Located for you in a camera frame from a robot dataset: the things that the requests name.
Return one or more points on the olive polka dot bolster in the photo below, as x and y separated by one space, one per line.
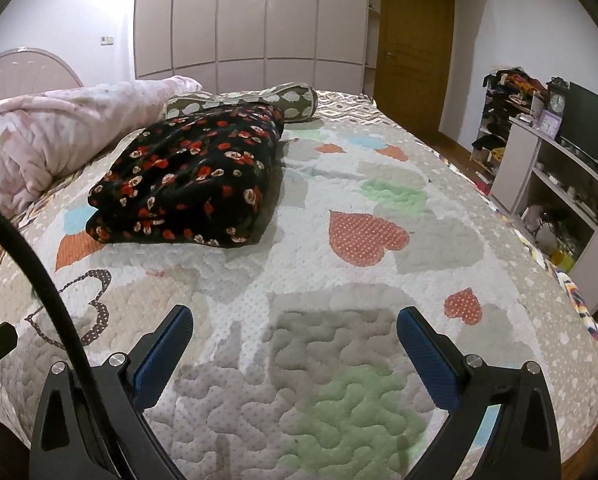
294 100

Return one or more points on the dark ornate mantel clock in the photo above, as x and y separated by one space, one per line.
557 102

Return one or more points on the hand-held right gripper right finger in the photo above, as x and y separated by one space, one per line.
426 355

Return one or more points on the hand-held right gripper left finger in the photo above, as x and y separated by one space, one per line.
161 355

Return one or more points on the grey panelled wardrobe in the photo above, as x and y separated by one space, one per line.
239 15

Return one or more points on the brown wooden door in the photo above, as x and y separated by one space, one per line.
414 50

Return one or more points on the grey media cabinet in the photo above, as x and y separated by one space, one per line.
519 160

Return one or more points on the pink fluffy blanket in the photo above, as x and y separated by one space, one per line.
39 135

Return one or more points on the small purple clock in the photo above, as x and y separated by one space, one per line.
549 124

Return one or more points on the cluttered open shelf rack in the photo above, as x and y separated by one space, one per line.
499 110

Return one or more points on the pink rounded headboard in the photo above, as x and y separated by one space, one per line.
24 72

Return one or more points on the black floral garment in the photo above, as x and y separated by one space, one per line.
189 175

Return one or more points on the black flat television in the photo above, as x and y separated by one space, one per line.
594 120

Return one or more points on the heart patterned quilt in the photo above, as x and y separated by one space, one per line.
329 270

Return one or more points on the yellow container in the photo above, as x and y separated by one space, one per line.
562 260

